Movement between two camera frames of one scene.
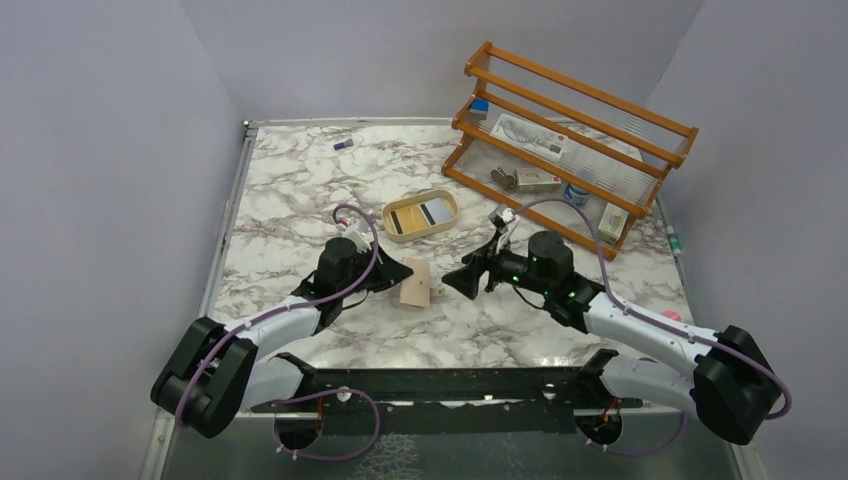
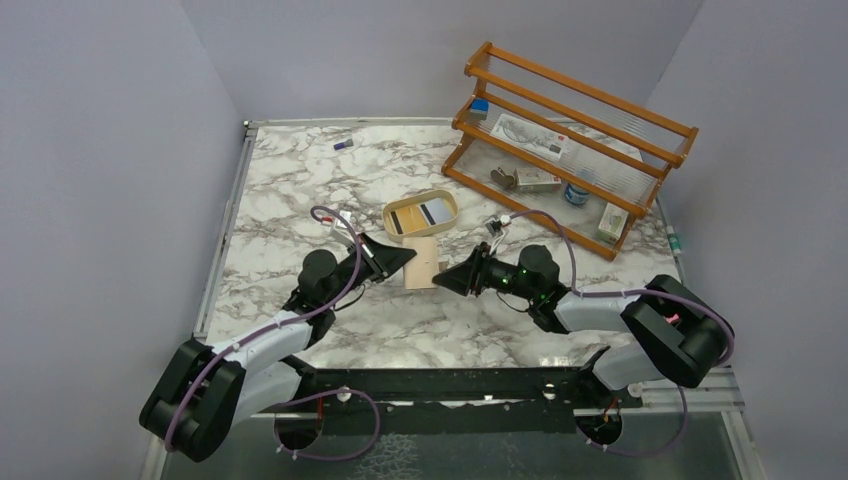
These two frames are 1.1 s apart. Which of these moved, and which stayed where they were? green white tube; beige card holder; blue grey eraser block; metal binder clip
Moved: beige card holder
Stayed: metal binder clip; green white tube; blue grey eraser block
